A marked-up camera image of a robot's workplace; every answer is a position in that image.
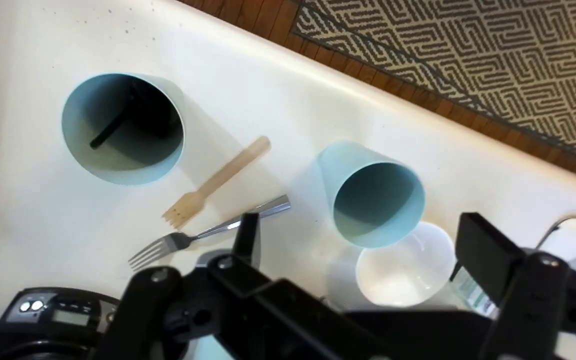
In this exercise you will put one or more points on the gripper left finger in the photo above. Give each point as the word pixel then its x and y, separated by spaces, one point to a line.
pixel 228 300

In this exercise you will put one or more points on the patterned rug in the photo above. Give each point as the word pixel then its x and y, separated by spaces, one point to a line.
pixel 493 60

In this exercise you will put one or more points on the white bowl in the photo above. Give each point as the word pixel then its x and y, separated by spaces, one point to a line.
pixel 403 275

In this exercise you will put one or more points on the black appliance with display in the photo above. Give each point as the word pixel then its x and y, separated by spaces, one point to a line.
pixel 48 320

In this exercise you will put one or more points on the wooden fork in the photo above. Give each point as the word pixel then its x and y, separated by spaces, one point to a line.
pixel 218 180

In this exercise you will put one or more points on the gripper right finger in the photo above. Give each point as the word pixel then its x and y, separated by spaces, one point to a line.
pixel 533 300

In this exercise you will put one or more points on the light blue cup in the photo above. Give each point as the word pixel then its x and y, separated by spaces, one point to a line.
pixel 75 125
pixel 348 160

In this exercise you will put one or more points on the metal fork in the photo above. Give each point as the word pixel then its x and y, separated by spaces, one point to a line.
pixel 178 242

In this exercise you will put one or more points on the black stick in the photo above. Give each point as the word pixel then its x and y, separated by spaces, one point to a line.
pixel 110 131

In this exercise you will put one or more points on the packet with green print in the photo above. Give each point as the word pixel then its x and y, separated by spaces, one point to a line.
pixel 473 295

